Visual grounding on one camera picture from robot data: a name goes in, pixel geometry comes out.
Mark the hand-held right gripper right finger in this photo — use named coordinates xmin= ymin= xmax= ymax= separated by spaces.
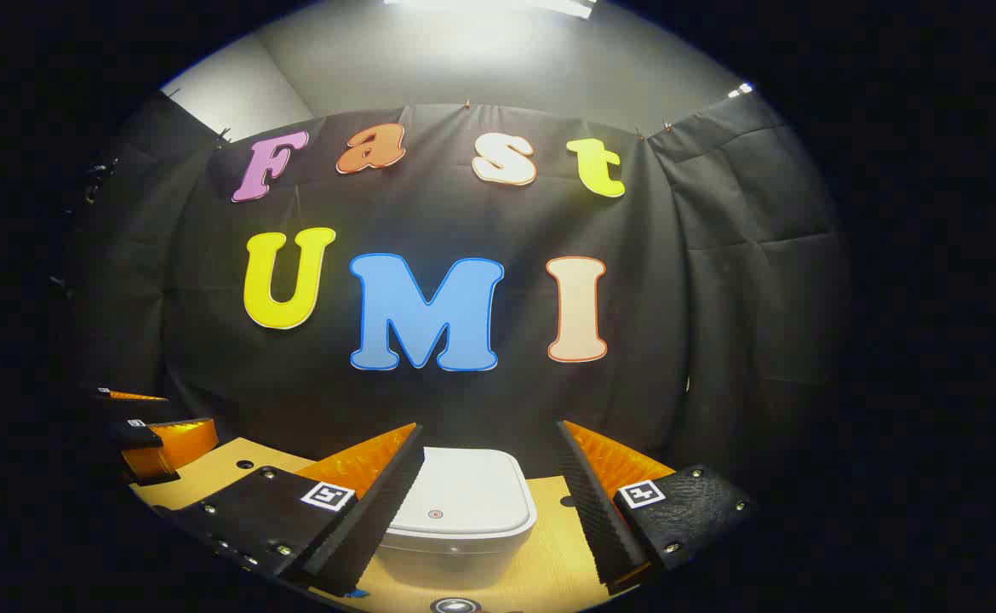
xmin=556 ymin=419 xmax=758 ymax=597

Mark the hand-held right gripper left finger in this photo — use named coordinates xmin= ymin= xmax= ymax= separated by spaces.
xmin=153 ymin=421 xmax=426 ymax=597

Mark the white desktop garbage bin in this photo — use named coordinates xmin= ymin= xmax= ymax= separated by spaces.
xmin=376 ymin=447 xmax=539 ymax=590

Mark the wooden desktop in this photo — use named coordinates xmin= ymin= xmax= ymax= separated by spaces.
xmin=128 ymin=437 xmax=635 ymax=613

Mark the long ceiling light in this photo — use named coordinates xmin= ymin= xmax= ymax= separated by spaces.
xmin=383 ymin=0 xmax=597 ymax=20

